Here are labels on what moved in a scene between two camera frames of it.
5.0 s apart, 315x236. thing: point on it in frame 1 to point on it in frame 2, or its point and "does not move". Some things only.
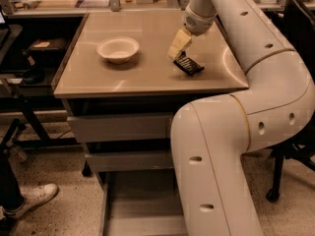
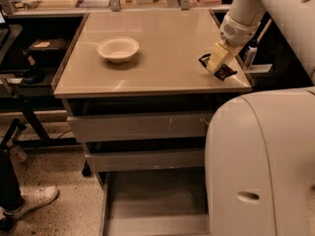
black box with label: x=48 y=48 does not move
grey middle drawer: x=130 y=161 does not move
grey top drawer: x=92 y=128 does not move
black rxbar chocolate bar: x=188 y=65 to x=222 y=72
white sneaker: x=34 y=196 does not move
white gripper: x=198 y=24 to x=236 y=33
